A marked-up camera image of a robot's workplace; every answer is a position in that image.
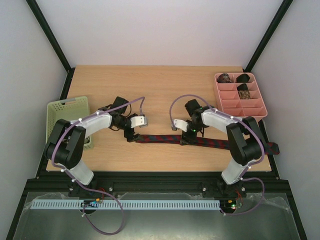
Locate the pink divided organizer tray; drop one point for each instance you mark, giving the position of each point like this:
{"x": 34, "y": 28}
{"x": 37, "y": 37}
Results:
{"x": 228, "y": 101}

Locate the black frame post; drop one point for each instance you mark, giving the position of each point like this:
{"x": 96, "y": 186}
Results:
{"x": 279, "y": 15}
{"x": 38, "y": 14}

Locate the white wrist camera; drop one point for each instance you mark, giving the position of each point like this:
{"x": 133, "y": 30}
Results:
{"x": 179, "y": 124}
{"x": 139, "y": 121}

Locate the red navy striped tie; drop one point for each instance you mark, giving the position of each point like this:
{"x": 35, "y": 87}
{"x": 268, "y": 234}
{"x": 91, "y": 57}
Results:
{"x": 177, "y": 139}

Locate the black rolled tie back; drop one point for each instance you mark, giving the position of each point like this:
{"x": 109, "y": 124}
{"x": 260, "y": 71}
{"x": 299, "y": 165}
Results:
{"x": 243, "y": 78}

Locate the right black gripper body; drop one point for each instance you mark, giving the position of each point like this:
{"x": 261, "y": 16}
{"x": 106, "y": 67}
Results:
{"x": 188, "y": 136}

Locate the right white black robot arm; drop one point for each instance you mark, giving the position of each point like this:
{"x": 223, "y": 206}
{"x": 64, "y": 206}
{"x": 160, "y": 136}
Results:
{"x": 243, "y": 135}

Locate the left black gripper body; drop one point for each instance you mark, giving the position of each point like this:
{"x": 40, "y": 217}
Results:
{"x": 126, "y": 132}

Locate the green plastic basket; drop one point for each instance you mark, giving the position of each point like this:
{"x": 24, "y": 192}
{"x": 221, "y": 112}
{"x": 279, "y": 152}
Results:
{"x": 68, "y": 109}

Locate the black rolled tie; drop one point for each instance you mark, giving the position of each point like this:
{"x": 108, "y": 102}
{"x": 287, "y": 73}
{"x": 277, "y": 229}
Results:
{"x": 243, "y": 78}
{"x": 242, "y": 87}

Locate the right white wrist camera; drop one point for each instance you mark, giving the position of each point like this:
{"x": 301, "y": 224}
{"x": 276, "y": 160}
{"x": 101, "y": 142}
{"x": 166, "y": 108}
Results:
{"x": 179, "y": 124}

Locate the black aluminium frame rail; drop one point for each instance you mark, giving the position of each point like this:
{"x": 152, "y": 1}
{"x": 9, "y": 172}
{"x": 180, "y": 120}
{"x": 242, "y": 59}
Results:
{"x": 208, "y": 184}

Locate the black rolled tie middle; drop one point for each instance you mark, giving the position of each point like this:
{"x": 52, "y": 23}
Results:
{"x": 242, "y": 87}

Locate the dark floral rolled tie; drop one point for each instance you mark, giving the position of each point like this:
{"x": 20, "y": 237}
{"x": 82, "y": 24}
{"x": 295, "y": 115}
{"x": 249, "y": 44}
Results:
{"x": 224, "y": 78}

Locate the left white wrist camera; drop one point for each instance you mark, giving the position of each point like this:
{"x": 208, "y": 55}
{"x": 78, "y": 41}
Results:
{"x": 139, "y": 121}

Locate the left black frame post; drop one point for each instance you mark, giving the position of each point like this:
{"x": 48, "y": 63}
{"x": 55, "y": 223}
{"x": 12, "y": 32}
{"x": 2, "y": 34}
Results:
{"x": 38, "y": 14}

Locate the brown patterned rolled tie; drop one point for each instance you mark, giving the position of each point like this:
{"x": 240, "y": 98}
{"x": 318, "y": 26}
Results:
{"x": 244, "y": 95}

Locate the light blue cable duct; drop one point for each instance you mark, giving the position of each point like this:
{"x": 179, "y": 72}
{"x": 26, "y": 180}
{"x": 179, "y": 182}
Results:
{"x": 73, "y": 204}

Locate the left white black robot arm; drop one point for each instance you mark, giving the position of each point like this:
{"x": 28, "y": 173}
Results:
{"x": 65, "y": 144}

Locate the right black frame post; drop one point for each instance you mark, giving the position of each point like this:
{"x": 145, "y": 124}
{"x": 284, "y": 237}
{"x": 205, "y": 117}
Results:
{"x": 279, "y": 15}

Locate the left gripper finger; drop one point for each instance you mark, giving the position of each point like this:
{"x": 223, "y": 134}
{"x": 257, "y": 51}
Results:
{"x": 137, "y": 137}
{"x": 130, "y": 138}

